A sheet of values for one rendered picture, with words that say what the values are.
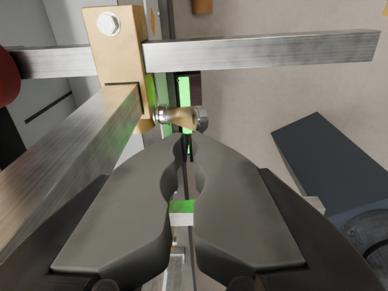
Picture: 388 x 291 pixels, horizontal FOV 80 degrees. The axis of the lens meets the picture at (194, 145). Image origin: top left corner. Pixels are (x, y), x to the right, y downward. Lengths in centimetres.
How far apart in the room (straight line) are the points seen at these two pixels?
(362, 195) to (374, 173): 10
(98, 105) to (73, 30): 36
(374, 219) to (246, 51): 72
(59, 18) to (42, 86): 14
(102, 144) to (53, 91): 38
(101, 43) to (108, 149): 13
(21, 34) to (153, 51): 28
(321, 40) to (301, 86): 99
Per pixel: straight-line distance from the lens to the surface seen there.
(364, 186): 93
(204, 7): 104
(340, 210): 88
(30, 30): 52
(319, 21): 123
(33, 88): 49
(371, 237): 88
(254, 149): 135
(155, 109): 29
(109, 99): 23
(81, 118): 19
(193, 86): 44
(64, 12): 56
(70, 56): 30
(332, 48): 30
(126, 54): 26
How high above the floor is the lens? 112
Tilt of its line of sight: 60 degrees down
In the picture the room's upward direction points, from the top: 179 degrees counter-clockwise
